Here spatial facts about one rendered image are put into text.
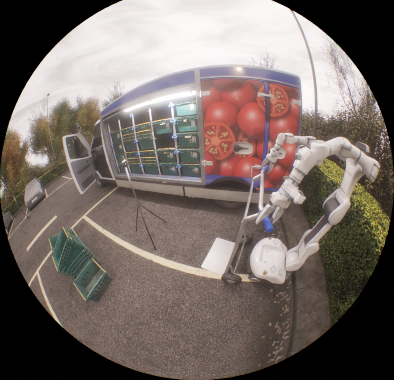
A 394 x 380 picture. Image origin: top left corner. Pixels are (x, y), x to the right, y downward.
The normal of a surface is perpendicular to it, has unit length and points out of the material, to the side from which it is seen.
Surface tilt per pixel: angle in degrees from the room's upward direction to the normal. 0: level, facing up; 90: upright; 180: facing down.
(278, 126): 90
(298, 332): 0
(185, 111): 91
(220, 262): 0
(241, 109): 90
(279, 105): 90
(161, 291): 0
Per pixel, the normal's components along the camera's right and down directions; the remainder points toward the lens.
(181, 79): -0.27, 0.49
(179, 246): -0.07, -0.87
